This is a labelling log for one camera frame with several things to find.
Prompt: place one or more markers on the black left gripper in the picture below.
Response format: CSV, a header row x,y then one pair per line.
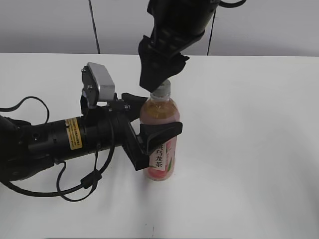
x,y
109,126

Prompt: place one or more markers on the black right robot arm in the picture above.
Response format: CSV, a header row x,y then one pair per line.
x,y
178,24

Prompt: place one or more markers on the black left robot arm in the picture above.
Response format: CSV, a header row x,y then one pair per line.
x,y
27,149

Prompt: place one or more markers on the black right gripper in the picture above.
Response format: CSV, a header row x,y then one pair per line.
x,y
161,57

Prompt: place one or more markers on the white bottle cap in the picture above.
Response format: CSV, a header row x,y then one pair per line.
x,y
163,91

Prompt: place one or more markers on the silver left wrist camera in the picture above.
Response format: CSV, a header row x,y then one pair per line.
x,y
98,85

